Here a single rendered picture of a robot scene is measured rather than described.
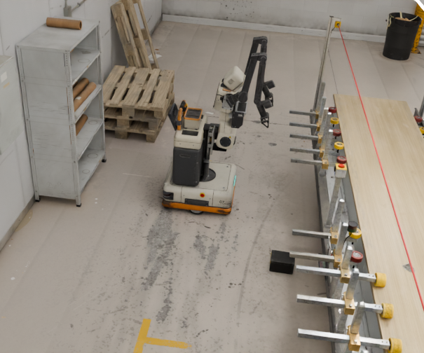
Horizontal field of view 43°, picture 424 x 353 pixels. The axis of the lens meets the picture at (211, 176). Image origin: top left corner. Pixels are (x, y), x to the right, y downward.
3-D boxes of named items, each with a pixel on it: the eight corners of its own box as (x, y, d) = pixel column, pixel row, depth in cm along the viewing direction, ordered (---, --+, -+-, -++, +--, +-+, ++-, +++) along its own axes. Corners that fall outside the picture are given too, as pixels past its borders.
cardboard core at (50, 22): (45, 18, 479) (78, 22, 477) (49, 16, 485) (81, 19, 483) (46, 27, 483) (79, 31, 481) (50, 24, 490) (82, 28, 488)
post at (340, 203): (326, 255, 380) (339, 199, 354) (326, 253, 383) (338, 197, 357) (331, 256, 379) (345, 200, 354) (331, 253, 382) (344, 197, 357)
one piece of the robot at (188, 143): (169, 195, 515) (172, 116, 471) (179, 166, 561) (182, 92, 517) (204, 199, 513) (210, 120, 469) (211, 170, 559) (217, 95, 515)
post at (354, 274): (336, 333, 314) (353, 271, 289) (336, 329, 317) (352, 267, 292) (342, 334, 314) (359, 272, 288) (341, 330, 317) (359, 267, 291)
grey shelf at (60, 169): (35, 202, 521) (15, 45, 439) (66, 156, 597) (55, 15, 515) (80, 206, 518) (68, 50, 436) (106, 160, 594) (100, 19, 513)
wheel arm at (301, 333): (297, 337, 278) (298, 333, 276) (297, 332, 281) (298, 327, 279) (395, 350, 275) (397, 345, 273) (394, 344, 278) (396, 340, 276)
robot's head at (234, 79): (221, 82, 468) (234, 72, 462) (223, 74, 486) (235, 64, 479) (233, 94, 473) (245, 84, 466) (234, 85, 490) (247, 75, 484)
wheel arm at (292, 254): (289, 258, 348) (290, 253, 345) (289, 255, 350) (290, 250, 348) (357, 267, 345) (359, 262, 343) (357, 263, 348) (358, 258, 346)
